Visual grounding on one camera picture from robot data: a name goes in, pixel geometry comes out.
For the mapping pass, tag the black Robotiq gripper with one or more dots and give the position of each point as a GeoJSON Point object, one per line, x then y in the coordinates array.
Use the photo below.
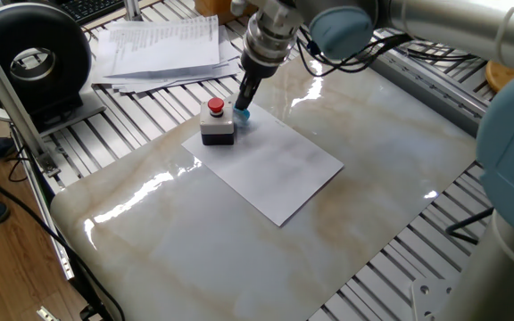
{"type": "Point", "coordinates": [259, 69]}

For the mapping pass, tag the blue correction tape dispenser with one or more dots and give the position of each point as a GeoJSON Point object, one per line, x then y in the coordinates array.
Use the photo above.
{"type": "Point", "coordinates": [242, 116]}

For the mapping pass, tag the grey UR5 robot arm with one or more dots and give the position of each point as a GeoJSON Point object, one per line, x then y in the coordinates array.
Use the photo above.
{"type": "Point", "coordinates": [507, 156]}

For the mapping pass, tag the loose white paper pile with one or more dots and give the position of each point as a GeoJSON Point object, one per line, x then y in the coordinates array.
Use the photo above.
{"type": "Point", "coordinates": [230, 62]}

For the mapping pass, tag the grey box red push button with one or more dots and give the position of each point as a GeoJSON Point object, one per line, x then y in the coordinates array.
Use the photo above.
{"type": "Point", "coordinates": [217, 127]}

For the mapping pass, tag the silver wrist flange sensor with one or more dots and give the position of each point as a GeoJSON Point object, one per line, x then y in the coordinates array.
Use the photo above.
{"type": "Point", "coordinates": [268, 40]}

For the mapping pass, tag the wooden block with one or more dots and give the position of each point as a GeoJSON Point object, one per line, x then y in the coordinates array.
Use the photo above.
{"type": "Point", "coordinates": [212, 9]}

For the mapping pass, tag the printed white paper sheet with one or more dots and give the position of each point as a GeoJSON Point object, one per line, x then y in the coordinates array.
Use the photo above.
{"type": "Point", "coordinates": [163, 44]}

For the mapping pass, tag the grey metal stand plate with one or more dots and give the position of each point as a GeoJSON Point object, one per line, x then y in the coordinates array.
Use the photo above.
{"type": "Point", "coordinates": [87, 109]}

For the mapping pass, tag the black computer keyboard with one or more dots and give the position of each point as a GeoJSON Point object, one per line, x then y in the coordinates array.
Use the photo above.
{"type": "Point", "coordinates": [87, 9]}

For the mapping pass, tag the aluminium table edge beam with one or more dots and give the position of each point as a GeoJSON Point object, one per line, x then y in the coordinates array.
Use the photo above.
{"type": "Point", "coordinates": [47, 223]}

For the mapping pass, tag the round wooden disc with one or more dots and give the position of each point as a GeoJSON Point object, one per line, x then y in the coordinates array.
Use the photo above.
{"type": "Point", "coordinates": [502, 76]}

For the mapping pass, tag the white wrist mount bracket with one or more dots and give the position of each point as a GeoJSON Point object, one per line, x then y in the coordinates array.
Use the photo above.
{"type": "Point", "coordinates": [279, 9]}

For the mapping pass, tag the thick aluminium rail profile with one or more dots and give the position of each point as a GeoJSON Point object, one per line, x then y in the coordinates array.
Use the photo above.
{"type": "Point", "coordinates": [431, 89]}

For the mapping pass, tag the metal corner bracket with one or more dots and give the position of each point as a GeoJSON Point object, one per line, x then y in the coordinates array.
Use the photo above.
{"type": "Point", "coordinates": [49, 165]}
{"type": "Point", "coordinates": [48, 314]}

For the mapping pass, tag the aluminium frame post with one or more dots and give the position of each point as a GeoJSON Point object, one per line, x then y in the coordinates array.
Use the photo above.
{"type": "Point", "coordinates": [7, 98]}

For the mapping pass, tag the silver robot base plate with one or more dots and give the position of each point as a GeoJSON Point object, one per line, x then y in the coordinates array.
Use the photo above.
{"type": "Point", "coordinates": [431, 298]}

